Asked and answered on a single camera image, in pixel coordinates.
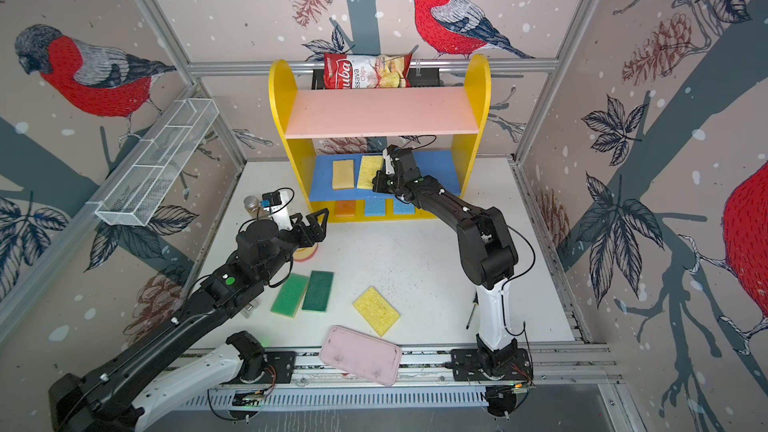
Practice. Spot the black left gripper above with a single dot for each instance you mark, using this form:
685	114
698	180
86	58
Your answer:
318	232

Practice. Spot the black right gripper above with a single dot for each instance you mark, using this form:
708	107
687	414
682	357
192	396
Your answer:
378	182

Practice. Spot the blue cellulose sponge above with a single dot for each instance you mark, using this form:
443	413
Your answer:
375	207
401	208

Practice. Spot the orange rectangular sponge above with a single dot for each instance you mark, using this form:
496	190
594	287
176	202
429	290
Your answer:
345	208

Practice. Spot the beige orange-backed sponge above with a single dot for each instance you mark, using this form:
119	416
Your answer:
343	175

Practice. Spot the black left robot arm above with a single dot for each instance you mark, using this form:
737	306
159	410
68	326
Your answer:
105	398

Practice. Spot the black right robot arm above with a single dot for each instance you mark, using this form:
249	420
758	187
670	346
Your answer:
487	253

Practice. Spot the black box behind shelf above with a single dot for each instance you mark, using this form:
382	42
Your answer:
360	78

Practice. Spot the yellow smiley round sponge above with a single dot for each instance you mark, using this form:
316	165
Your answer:
305	254

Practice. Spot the dark green scouring sponge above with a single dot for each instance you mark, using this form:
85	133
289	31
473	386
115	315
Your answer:
318	291

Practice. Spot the glass spice jar silver lid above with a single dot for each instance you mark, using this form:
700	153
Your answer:
253	206

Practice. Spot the light green sponge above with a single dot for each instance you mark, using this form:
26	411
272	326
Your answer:
290	296

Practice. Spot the red chips bag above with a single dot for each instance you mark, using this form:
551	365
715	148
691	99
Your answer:
379	63

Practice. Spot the pink plastic tray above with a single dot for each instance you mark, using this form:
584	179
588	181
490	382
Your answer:
361	355

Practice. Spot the black yellow screwdriver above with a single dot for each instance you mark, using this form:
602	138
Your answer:
475	303

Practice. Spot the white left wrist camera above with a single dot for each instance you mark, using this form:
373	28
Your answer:
274	206

